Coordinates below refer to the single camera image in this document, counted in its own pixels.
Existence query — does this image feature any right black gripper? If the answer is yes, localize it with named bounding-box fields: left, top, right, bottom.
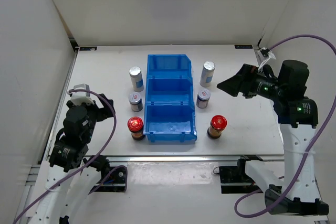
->
left=217, top=64, right=285, bottom=101

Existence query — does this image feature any tall silver-lid bottle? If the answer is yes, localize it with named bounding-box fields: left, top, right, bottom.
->
left=129, top=66, right=144, bottom=92
left=200, top=61, right=215, bottom=88

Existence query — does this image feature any white-lid dark jar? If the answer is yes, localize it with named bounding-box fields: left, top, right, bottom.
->
left=196, top=89, right=211, bottom=109
left=129, top=92, right=143, bottom=112

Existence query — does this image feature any red-lid sauce jar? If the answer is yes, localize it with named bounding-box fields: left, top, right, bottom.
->
left=127, top=116, right=145, bottom=141
left=207, top=115, right=227, bottom=139

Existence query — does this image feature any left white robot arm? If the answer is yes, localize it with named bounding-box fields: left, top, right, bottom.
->
left=30, top=90, right=115, bottom=223

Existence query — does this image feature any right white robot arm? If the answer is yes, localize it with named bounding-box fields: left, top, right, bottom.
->
left=217, top=60, right=329, bottom=216

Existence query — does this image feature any right black corner label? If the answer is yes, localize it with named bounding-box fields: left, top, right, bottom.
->
left=234, top=45, right=253, bottom=49

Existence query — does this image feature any black corner label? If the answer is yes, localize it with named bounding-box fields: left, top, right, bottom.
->
left=234, top=45, right=253, bottom=49
left=79, top=47, right=97, bottom=51

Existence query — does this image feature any left black corner label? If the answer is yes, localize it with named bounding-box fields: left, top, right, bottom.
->
left=79, top=47, right=97, bottom=51

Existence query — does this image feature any blue three-compartment plastic bin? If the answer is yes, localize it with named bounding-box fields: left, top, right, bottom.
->
left=144, top=55, right=197, bottom=143

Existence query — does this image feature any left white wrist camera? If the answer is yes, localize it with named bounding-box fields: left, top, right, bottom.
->
left=68, top=83, right=94, bottom=106

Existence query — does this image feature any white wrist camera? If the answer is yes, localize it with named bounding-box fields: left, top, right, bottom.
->
left=257, top=47, right=276, bottom=71
left=68, top=83, right=94, bottom=106

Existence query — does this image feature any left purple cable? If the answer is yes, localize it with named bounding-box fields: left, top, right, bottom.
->
left=12, top=90, right=117, bottom=224

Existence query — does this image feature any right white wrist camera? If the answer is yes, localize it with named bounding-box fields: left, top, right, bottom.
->
left=257, top=47, right=276, bottom=71

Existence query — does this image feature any aluminium frame rail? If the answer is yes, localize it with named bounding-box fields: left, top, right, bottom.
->
left=41, top=154, right=287, bottom=163

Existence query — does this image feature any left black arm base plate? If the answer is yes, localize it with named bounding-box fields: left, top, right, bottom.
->
left=89, top=155, right=128, bottom=194

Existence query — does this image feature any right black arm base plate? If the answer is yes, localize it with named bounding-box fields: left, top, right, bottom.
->
left=212, top=155, right=263, bottom=194

